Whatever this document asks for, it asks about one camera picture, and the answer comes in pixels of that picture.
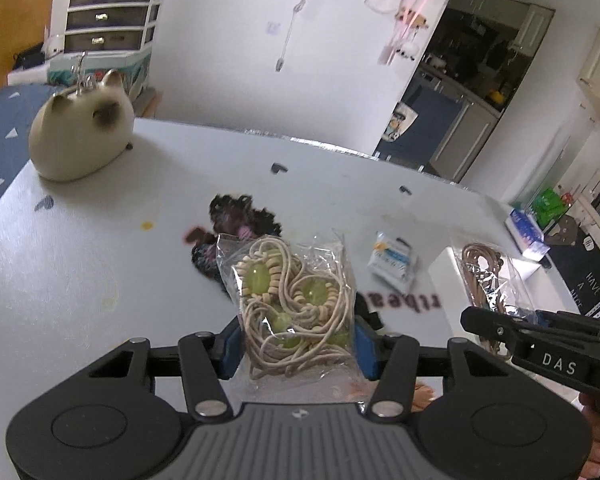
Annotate bag of beige bead ties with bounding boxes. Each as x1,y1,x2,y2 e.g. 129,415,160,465
218,233,364,404

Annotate bag of brown hair ties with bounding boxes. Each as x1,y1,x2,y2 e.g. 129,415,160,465
444,235,535,362

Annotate dark floral scrunchie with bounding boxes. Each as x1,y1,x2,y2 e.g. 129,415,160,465
185,194,283,290

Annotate person right hand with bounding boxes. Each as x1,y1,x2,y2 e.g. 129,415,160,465
579,392,600,479

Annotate bag with peach scrunchie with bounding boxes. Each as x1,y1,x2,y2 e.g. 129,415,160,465
346,378,447,413

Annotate white blue wipes packet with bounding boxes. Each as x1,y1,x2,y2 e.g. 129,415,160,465
367,232,418,295

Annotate tissue pack blue white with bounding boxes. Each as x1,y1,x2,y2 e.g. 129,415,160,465
505,208,550,262

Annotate hanging tote bag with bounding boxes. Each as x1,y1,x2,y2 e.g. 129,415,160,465
381,102,418,142

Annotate cream cat plush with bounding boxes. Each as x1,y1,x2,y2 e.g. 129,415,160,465
29,70,134,182

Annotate colourful patterned cloth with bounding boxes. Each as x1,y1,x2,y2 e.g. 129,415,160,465
47,48,151,101

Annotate kitchen cabinets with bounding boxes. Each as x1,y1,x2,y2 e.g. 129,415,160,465
403,0,554,181

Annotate white drawer cabinet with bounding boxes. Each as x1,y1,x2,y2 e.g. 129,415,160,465
64,0,162,53

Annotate white hanging wall cable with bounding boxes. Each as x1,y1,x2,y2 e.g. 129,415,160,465
274,0,316,74

